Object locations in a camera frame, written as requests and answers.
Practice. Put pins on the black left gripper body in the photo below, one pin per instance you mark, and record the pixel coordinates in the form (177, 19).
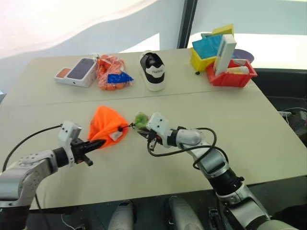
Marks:
(78, 149)

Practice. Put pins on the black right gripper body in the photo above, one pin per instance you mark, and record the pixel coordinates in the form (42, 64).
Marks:
(154, 140)

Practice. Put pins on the green small object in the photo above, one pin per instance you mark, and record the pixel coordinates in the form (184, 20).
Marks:
(141, 119)

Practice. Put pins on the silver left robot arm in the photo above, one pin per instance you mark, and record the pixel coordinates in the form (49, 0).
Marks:
(22, 176)

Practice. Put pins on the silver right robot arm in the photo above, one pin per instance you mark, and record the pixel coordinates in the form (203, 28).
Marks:
(223, 172)

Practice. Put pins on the teal blue pouch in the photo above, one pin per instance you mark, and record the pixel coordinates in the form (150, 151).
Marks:
(206, 48)

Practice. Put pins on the white and yellow tube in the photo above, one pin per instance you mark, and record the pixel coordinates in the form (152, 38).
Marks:
(238, 70)

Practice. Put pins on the white and black sneaker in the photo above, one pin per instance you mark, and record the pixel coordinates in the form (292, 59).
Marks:
(153, 72)

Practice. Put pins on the net bag of oranges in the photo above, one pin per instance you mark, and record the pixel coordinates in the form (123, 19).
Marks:
(112, 72)

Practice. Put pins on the grey rounded shape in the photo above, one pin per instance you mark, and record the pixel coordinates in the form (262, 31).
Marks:
(183, 214)
(121, 215)

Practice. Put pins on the white phone box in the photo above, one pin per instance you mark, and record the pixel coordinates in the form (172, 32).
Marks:
(76, 72)

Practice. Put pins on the small black object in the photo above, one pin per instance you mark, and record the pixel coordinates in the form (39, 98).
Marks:
(198, 72)

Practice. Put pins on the yellow plastic bin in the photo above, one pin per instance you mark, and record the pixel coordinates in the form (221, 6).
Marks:
(200, 62)

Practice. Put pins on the red plastic bin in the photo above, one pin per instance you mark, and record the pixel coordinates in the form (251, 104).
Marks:
(230, 80)

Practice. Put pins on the tall white box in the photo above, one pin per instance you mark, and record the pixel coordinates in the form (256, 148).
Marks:
(224, 55)

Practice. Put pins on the purple round stool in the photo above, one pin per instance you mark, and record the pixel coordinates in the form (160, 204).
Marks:
(245, 55)

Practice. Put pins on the yellow box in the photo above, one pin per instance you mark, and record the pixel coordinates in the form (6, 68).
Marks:
(224, 30)

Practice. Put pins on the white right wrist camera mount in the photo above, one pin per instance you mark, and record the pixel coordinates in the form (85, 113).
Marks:
(158, 123)

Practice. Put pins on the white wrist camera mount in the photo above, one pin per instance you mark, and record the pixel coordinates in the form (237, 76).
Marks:
(67, 134)
(158, 123)

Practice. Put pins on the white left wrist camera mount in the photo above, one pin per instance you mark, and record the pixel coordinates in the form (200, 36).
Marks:
(67, 134)

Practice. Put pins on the dark vertical post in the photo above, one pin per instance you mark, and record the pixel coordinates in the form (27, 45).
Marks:
(187, 24)

